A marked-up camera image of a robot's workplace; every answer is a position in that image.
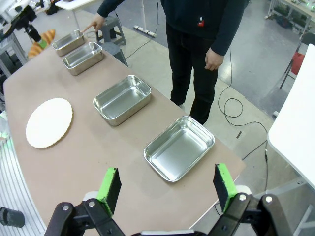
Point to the large white table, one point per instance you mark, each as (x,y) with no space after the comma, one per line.
(295,123)

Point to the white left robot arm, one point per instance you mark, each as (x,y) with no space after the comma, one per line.
(6,29)

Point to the red badge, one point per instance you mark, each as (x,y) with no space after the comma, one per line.
(201,22)

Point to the grey plastic stool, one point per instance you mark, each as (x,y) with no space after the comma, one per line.
(110,29)

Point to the person's right hand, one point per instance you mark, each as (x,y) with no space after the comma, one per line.
(98,22)

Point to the white table with slim leg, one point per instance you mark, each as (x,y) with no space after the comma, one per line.
(73,3)

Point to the person's right forearm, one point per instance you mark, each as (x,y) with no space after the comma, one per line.
(110,7)

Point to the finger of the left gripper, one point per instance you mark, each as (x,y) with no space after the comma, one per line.
(42,44)

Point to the black folding chair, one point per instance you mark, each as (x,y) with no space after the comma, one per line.
(308,39)

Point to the person's left forearm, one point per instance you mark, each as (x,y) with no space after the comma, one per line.
(229,34)

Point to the white power strip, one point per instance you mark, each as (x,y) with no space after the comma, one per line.
(145,30)

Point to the white scalloped plate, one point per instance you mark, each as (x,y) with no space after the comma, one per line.
(49,123)

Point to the golden croissant bread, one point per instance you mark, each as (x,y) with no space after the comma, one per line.
(49,34)

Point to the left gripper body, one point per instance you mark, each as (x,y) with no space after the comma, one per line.
(33,33)

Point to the person in dark clothes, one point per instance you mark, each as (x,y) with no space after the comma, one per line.
(197,49)

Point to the steel rectangular container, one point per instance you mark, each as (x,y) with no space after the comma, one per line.
(121,99)
(82,57)
(67,43)
(178,150)

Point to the aluminium extrusion frame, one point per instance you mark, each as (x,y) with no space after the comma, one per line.
(9,51)

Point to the black round knob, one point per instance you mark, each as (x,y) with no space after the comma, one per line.
(9,216)

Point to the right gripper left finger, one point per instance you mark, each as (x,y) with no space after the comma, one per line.
(108,186)

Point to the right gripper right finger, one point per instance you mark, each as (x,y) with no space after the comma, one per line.
(226,184)

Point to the person's left hand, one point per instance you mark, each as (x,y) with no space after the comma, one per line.
(214,59)

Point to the grey ribbed mounting base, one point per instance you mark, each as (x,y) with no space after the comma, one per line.
(14,184)

